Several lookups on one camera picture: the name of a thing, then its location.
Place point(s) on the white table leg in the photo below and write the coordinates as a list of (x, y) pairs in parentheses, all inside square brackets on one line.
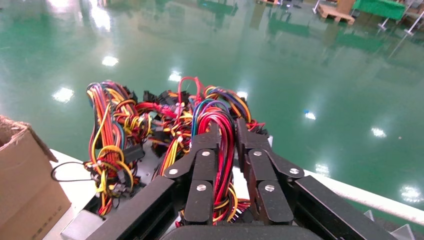
[(414, 23), (383, 24)]

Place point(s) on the wooden pallet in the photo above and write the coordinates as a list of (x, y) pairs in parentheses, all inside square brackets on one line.
[(331, 13)]

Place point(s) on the plain brown carton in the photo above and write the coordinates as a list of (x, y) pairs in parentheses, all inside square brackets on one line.
[(346, 5)]

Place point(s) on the white rail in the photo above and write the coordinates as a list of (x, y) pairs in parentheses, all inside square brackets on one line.
[(364, 198)]

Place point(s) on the ragged brown cardboard box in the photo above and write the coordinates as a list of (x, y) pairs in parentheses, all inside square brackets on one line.
[(26, 185)]

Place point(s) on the green covered table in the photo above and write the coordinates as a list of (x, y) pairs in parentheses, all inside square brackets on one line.
[(381, 8)]

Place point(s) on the grey metal bracket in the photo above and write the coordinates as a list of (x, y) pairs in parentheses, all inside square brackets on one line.
[(402, 233), (369, 217)]

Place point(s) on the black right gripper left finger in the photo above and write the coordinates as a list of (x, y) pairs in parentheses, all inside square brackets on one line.
[(200, 185)]

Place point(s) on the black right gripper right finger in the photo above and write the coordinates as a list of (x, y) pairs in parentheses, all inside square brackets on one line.
[(268, 192)]

